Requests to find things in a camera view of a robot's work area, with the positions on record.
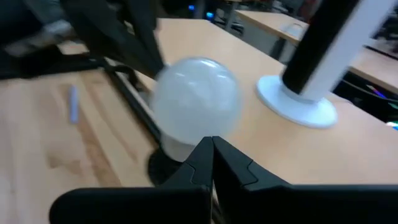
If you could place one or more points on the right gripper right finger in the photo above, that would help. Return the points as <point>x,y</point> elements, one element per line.
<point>295,205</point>

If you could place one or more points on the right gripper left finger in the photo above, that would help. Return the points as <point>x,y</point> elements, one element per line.
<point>140,205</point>

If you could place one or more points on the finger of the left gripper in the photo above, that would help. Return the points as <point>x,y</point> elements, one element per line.
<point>105,28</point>
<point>146,21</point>

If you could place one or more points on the white lightbulb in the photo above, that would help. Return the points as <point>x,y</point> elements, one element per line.
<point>196,99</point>

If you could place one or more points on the grey and black office chair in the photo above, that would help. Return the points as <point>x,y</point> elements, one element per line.
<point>37,34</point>

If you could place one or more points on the tan laminate desk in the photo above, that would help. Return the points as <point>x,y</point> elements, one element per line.
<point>217,40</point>

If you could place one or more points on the purple pen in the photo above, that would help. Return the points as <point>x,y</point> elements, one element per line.
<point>74,104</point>

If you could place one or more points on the wooden background table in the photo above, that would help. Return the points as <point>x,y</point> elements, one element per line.
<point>267,21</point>

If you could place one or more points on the black aluminium table frame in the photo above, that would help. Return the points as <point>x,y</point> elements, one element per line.
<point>133,99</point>

